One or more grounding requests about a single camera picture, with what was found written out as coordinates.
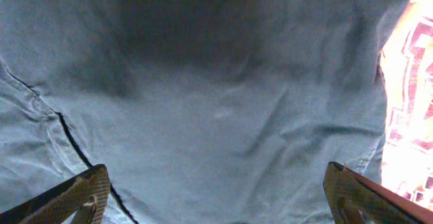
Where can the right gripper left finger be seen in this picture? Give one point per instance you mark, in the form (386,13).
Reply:
(84,196)

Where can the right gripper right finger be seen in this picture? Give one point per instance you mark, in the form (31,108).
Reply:
(353,198)

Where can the navy blue shorts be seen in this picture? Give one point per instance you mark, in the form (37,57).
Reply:
(203,111)

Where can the red printed t-shirt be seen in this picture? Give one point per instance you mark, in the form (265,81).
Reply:
(407,64)

